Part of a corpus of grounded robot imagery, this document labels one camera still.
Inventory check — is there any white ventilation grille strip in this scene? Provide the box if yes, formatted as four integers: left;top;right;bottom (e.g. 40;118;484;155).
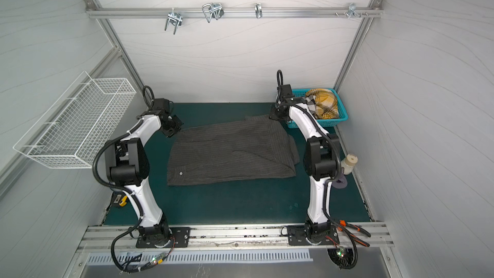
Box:
86;248;313;266

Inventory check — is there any yellow black tape measure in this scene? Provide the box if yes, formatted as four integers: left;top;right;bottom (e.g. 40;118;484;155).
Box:
110;192;128;208

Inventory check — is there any metal u-bolt clamp middle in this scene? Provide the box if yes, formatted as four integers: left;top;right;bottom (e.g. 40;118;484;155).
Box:
202;3;225;23

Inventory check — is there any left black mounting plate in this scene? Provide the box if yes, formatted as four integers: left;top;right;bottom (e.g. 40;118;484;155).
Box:
136;227;190;248

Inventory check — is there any grey plastic part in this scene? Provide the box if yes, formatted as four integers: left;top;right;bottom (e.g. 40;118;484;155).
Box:
331;175;348;189

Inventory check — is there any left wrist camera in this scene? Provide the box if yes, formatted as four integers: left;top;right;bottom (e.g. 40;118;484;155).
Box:
149;98;171;115

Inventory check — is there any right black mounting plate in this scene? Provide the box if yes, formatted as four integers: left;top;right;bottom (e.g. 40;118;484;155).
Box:
280;223;340;246

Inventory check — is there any aluminium crossbar rail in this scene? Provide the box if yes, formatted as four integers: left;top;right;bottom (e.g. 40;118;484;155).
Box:
86;6;384;19

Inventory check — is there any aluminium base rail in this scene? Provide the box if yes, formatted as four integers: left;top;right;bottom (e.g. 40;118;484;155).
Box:
76;222;394;252

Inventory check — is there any yellow plaid shirt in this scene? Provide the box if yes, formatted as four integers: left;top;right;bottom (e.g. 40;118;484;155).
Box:
304;88;340;120

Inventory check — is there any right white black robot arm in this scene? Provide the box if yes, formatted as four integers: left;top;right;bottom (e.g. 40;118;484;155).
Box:
270;99;343;245

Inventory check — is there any dark grey striped shirt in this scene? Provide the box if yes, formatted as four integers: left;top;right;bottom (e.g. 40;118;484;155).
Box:
167;115;300;186

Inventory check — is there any right base cable bundle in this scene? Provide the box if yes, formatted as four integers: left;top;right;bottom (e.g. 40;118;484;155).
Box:
323;218;372;271

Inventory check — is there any black mounting plate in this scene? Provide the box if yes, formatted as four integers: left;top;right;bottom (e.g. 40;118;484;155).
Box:
136;227;190;248
280;223;340;246

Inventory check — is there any small metal hook clamp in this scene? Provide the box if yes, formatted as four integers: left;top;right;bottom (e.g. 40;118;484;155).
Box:
254;3;262;19

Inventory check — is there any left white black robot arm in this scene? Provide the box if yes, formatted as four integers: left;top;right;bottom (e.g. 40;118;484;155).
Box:
92;111;183;241

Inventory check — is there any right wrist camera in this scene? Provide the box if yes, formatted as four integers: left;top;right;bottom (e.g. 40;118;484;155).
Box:
276;84;295;104

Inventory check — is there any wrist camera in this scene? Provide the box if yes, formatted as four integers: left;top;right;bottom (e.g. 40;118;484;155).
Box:
276;84;295;104
149;98;171;115

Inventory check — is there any white wire wall basket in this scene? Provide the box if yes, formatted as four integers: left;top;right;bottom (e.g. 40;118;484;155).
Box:
13;72;136;169

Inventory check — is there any left base cable bundle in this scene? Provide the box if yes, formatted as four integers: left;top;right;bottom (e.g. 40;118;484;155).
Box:
109;227;177;274

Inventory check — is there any metal u-bolt clamp left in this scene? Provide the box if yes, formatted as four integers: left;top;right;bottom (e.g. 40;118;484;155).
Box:
164;10;183;35

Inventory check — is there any base cable bundle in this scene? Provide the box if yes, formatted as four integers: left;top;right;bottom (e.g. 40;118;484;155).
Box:
109;227;177;274
323;218;372;271

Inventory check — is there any metal u-bolt clamp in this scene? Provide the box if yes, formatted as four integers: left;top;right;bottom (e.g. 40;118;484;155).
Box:
202;3;225;23
164;10;183;35

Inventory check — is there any teal plastic basket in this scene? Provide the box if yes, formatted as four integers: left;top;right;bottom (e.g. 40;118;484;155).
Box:
287;89;348;127

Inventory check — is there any metal bracket clamp right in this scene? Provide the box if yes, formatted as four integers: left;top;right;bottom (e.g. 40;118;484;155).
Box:
334;3;369;19

